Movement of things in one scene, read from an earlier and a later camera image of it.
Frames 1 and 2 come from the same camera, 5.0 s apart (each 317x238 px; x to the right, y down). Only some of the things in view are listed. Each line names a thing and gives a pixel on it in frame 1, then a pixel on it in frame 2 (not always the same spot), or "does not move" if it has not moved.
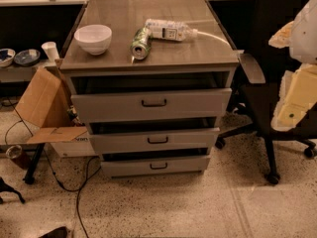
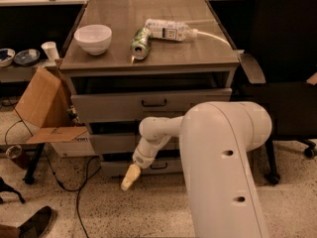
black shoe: x=58 y=232 to x=37 y=224
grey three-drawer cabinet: x=152 y=77 does not move
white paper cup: x=51 y=50 does not move
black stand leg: x=30 y=178 does not move
